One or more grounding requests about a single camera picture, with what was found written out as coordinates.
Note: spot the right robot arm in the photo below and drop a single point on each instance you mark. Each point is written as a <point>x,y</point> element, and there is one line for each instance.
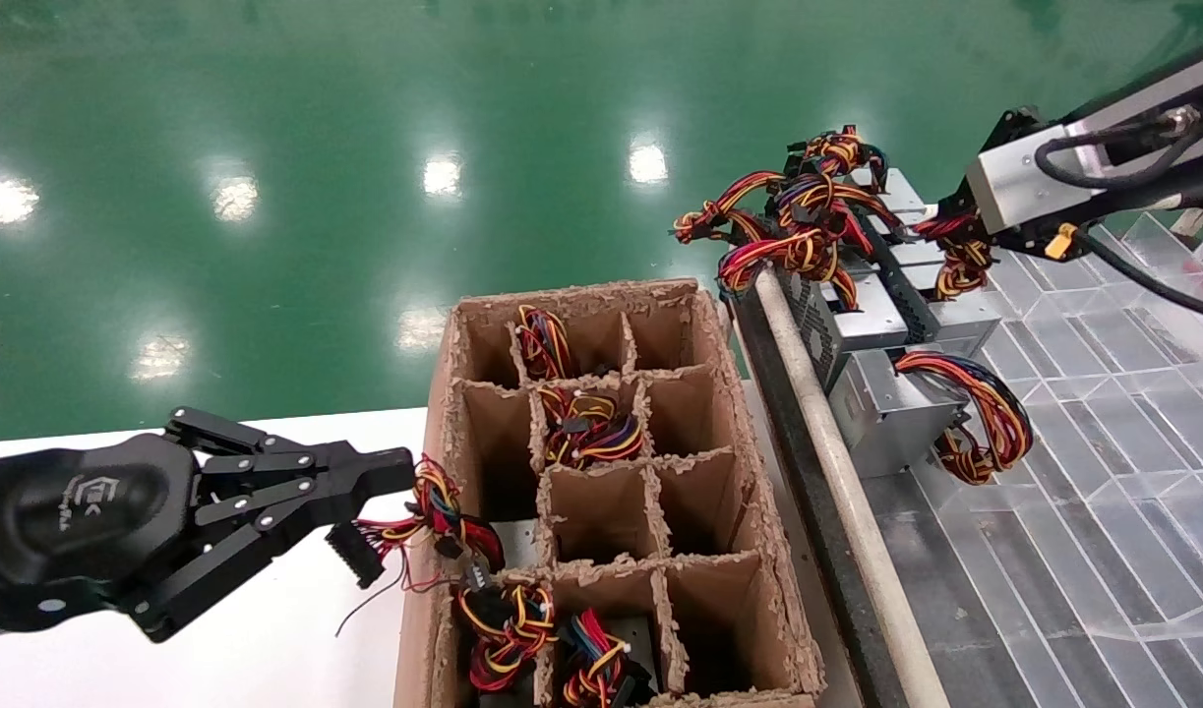
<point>1029,177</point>

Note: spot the clear acrylic divider tray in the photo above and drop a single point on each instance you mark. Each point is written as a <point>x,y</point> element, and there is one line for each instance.
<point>1103,492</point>

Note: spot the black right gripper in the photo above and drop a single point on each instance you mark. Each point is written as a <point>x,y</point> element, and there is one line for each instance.
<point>1014,126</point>

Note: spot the brown cardboard divider box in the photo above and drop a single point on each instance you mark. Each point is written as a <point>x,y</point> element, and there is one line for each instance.
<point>694,501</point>

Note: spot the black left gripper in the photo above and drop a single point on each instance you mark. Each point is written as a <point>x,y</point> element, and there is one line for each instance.
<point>70,521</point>

